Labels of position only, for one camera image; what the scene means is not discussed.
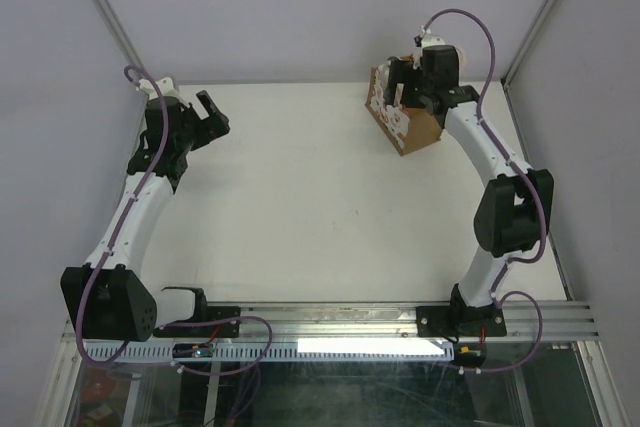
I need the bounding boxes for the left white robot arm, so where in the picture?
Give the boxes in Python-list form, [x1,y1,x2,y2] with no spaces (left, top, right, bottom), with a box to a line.
[60,90,230,342]

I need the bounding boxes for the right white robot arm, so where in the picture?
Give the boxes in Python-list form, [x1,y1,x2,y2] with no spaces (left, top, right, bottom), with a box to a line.
[384,45,554,341]

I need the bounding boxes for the white slotted cable duct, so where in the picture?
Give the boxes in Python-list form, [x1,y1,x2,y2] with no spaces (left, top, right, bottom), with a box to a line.
[82,339,456,364]

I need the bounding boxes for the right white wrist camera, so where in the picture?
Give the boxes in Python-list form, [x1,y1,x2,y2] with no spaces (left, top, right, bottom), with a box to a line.
[414,27,446,51]

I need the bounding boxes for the black connector box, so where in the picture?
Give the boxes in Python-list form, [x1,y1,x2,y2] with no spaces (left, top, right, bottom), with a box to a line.
[451,345,487,369]

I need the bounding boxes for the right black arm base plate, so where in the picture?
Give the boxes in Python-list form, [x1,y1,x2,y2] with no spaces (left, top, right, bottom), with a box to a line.
[415,304,507,340]

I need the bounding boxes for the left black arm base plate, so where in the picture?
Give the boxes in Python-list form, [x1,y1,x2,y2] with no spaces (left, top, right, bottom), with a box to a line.
[153,305,241,340]

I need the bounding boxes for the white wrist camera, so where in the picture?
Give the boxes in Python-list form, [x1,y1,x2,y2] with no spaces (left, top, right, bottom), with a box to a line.
[414,27,446,51]
[136,77,180,100]

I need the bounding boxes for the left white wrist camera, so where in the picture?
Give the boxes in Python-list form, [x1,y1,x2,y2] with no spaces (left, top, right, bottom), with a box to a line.
[136,77,180,100]

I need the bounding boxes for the aluminium mounting rail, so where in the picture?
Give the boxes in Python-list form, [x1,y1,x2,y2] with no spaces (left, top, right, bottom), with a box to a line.
[208,296,600,343]

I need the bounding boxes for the small circuit board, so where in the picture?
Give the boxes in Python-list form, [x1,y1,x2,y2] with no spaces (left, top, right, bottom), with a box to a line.
[172,343,215,359]

